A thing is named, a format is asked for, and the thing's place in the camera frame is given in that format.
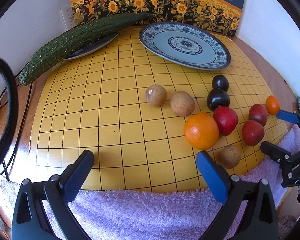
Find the small orange tangerine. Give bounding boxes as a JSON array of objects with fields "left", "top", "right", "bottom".
[{"left": 266, "top": 95, "right": 281, "bottom": 115}]

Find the dark purple plum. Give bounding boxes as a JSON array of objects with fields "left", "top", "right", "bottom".
[
  {"left": 212, "top": 75, "right": 229, "bottom": 92},
  {"left": 206, "top": 88, "right": 230, "bottom": 111}
]

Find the large orange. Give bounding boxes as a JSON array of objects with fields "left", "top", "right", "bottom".
[{"left": 184, "top": 113, "right": 219, "bottom": 150}]

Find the purple fluffy towel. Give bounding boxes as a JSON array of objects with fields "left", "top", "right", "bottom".
[{"left": 0, "top": 124, "right": 300, "bottom": 239}]

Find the blue white porcelain plate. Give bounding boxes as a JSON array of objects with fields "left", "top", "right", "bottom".
[{"left": 139, "top": 22, "right": 231, "bottom": 70}]

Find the sunflower field painting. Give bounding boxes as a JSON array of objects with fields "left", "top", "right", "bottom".
[{"left": 70, "top": 0, "right": 244, "bottom": 36}]

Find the yellow go board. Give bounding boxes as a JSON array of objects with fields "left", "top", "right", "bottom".
[{"left": 29, "top": 26, "right": 289, "bottom": 194}]

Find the large green bumpy cucumber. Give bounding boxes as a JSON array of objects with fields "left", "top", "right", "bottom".
[{"left": 19, "top": 11, "right": 151, "bottom": 86}]

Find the dark plate under cucumber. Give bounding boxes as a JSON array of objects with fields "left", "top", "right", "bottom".
[{"left": 64, "top": 32, "right": 119, "bottom": 60}]

